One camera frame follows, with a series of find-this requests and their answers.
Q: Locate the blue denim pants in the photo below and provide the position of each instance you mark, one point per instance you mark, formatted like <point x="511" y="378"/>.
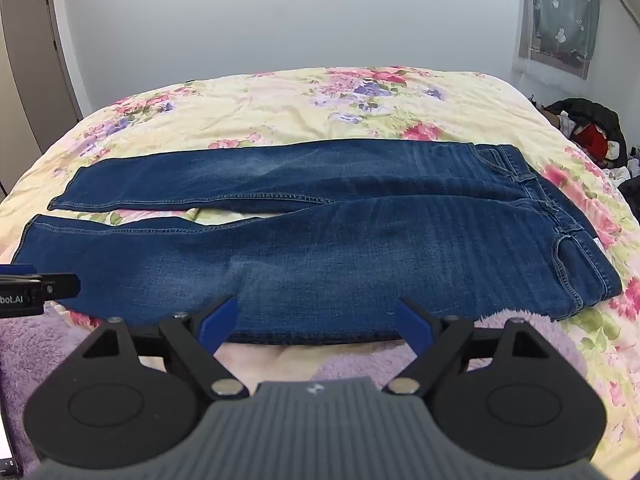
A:
<point x="350" y="240"/>

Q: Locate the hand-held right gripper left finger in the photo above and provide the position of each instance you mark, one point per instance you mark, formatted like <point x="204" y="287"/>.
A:
<point x="223" y="319"/>

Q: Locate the grey door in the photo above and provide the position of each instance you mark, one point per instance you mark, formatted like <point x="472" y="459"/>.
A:
<point x="30" y="70"/>

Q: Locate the purple fuzzy blanket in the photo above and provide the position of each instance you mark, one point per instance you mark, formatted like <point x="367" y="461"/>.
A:
<point x="30" y="355"/>

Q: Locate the black jacket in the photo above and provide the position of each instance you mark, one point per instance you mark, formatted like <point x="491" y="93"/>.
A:
<point x="585" y="110"/>

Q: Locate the red garment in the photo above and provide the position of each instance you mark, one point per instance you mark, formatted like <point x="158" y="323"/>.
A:
<point x="592" y="140"/>

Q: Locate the white garment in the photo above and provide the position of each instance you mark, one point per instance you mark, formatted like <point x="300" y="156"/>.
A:
<point x="622" y="170"/>

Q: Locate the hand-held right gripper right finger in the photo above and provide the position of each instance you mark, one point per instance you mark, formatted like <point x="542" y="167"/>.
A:
<point x="414" y="321"/>

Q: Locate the green floral curtain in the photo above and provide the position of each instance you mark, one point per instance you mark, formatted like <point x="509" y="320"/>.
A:
<point x="562" y="10"/>

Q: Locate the floral yellow quilt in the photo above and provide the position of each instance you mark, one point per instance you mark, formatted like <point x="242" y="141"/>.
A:
<point x="280" y="110"/>

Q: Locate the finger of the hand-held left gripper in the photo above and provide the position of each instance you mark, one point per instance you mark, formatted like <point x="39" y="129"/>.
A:
<point x="60" y="285"/>

